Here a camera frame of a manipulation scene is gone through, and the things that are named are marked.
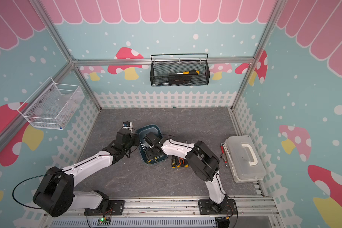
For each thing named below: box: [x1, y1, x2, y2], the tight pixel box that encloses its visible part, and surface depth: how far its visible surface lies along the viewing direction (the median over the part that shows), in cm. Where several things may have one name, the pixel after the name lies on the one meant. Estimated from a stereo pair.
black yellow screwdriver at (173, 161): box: [171, 154, 177, 169], surface depth 91 cm
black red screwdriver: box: [179, 157, 185, 168], surface depth 89 cm
